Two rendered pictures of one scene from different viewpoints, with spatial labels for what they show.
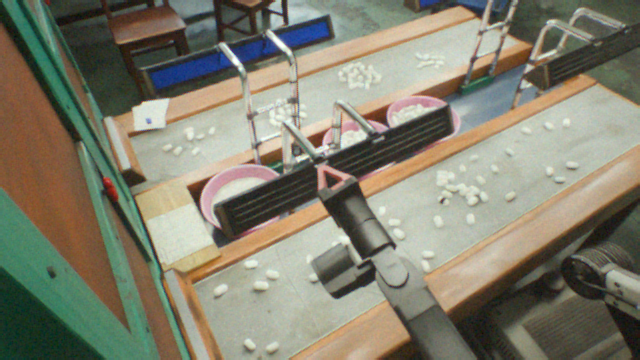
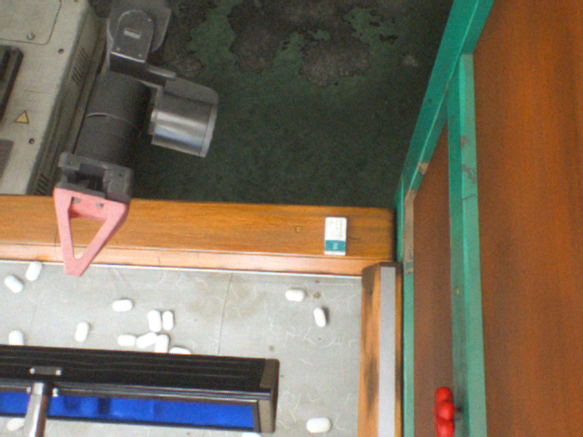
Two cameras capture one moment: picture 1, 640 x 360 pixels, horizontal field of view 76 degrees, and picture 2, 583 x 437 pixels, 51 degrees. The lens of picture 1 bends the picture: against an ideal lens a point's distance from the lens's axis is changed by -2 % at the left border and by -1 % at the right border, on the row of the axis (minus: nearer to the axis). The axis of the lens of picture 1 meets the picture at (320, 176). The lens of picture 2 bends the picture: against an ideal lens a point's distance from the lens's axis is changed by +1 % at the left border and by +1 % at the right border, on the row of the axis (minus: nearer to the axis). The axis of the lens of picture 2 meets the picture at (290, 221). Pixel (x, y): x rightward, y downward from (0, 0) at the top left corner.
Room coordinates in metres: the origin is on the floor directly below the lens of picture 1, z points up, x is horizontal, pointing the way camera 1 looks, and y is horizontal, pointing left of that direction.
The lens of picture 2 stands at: (0.48, 0.27, 1.75)
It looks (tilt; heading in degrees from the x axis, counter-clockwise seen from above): 72 degrees down; 225
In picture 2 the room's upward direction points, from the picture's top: 11 degrees counter-clockwise
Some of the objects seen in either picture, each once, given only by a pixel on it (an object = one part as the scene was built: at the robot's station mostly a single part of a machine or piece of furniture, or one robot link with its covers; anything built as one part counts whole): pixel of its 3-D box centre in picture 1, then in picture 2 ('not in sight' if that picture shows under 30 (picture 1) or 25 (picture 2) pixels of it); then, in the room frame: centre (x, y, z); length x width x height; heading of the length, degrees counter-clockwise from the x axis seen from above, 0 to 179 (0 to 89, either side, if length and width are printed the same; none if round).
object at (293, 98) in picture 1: (262, 108); not in sight; (1.07, 0.19, 0.90); 0.20 x 0.19 x 0.45; 121
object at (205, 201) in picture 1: (246, 204); not in sight; (0.81, 0.23, 0.72); 0.27 x 0.27 x 0.10
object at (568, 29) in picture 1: (558, 80); not in sight; (1.23, -0.85, 0.90); 0.20 x 0.19 x 0.45; 121
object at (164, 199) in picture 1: (175, 225); not in sight; (0.70, 0.42, 0.77); 0.33 x 0.15 x 0.01; 31
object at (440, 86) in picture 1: (370, 116); not in sight; (1.26, -0.20, 0.71); 1.81 x 0.05 x 0.11; 121
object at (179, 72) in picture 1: (244, 49); not in sight; (1.14, 0.23, 1.08); 0.62 x 0.08 x 0.07; 121
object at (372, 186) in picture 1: (426, 167); not in sight; (0.99, -0.37, 0.71); 1.81 x 0.05 x 0.11; 121
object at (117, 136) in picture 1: (122, 148); not in sight; (0.96, 0.64, 0.83); 0.30 x 0.06 x 0.07; 31
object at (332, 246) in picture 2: not in sight; (335, 236); (0.24, 0.12, 0.78); 0.06 x 0.04 x 0.02; 31
